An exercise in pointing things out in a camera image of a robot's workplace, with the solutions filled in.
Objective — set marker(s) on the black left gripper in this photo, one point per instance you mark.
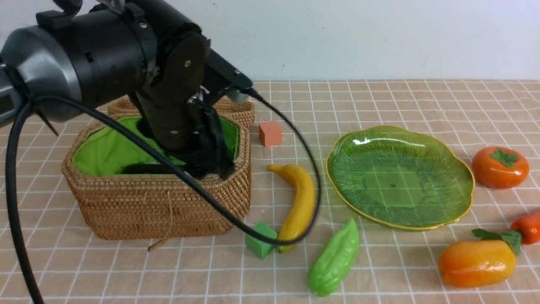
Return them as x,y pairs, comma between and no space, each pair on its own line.
178,106

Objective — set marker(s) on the yellow toy banana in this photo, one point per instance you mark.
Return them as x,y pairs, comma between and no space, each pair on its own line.
304,201

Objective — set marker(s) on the green toy bitter gourd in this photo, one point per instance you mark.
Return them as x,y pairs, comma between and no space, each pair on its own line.
335,260

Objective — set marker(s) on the orange toy persimmon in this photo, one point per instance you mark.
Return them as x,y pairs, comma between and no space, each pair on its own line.
499,167

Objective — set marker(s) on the orange yellow toy mango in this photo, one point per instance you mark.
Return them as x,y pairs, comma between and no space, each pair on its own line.
473,264

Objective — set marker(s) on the orange toy carrot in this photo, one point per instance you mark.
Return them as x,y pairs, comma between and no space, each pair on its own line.
525,230

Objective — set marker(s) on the purple toy eggplant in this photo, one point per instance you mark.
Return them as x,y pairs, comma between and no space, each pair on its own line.
150,168

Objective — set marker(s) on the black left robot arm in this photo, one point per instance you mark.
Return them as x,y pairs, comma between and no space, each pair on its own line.
150,52

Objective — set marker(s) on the woven wicker basket lid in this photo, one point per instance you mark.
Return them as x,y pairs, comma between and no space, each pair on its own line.
243,113

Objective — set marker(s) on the woven wicker basket green lining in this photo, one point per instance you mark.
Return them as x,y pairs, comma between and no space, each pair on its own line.
131,207

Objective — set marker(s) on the orange foam cube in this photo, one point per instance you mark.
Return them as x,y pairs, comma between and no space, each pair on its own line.
270,133

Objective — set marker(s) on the green foam cube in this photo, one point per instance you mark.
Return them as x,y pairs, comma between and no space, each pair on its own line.
259,248

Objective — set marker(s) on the green glass leaf plate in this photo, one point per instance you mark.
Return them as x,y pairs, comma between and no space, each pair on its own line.
400,179

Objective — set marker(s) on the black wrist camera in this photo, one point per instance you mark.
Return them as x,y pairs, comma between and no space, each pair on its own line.
222,79

